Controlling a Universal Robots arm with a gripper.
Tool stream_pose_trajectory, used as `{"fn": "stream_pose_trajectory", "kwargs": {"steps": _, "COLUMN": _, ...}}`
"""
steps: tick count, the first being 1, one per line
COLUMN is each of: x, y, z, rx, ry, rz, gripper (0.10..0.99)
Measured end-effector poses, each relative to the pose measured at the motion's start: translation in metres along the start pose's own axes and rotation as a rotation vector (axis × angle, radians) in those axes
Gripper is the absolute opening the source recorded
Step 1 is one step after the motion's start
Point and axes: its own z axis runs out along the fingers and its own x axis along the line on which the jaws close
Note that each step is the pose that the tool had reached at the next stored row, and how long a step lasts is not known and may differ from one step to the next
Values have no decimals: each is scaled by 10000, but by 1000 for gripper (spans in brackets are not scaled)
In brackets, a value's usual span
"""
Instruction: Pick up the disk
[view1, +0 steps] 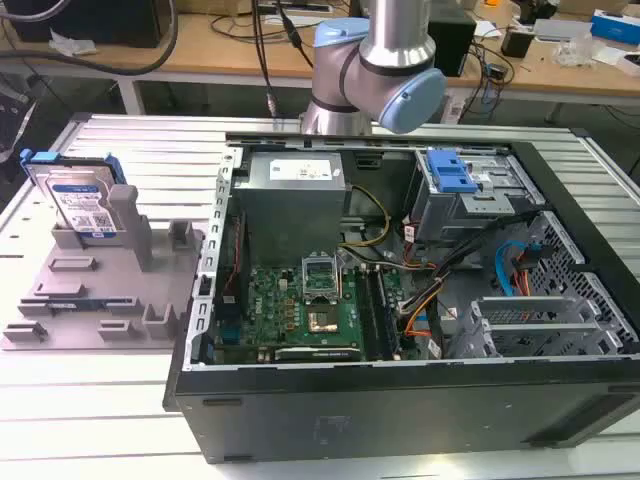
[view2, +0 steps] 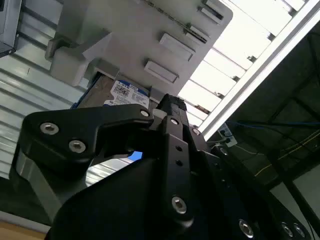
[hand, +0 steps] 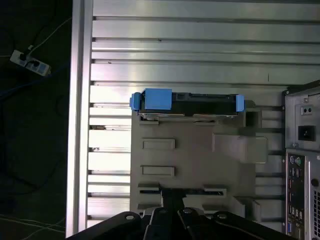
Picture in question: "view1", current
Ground blue disk bay latch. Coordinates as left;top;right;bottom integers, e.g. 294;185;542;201
425;148;476;196

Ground orange data wire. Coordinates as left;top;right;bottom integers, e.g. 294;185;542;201
514;251;537;313

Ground CPU socket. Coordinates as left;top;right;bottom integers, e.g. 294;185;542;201
305;305;346;339

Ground graphics card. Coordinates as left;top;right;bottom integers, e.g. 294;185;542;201
272;345;362;364

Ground yellow black power wires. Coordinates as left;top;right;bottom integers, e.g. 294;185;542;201
340;184;392;249

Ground black box on desk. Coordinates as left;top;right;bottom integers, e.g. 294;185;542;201
427;9;478;78

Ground grey parts rack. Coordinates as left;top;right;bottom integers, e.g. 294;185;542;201
0;183;207;353

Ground grey power supply unit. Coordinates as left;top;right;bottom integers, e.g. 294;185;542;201
230;151;354;271

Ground blue and white box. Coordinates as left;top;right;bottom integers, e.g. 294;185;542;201
589;8;640;48

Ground metal disk bay cage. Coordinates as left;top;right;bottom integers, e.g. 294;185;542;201
405;147;546;246

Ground small black cube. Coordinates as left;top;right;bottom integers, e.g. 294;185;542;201
500;27;535;58

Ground hard disk in blue carrier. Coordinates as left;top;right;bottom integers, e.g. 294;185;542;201
17;148;126;238

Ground blue data wire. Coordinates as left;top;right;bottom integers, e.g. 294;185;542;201
493;239;544;303

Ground RAM stick on rack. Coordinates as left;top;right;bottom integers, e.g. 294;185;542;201
45;298;108;310

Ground green motherboard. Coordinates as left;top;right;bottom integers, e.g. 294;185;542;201
215;263;401;363

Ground black thick cable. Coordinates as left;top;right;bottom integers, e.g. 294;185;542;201
0;0;181;78

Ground metal socket cover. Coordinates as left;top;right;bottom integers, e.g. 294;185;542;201
299;249;341;304

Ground wooden desk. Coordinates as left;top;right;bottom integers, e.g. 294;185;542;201
0;9;640;107

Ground silver expansion slot bracket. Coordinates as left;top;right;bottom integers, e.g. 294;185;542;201
471;294;596;321

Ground black open PC case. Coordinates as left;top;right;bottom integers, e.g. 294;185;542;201
163;130;640;466

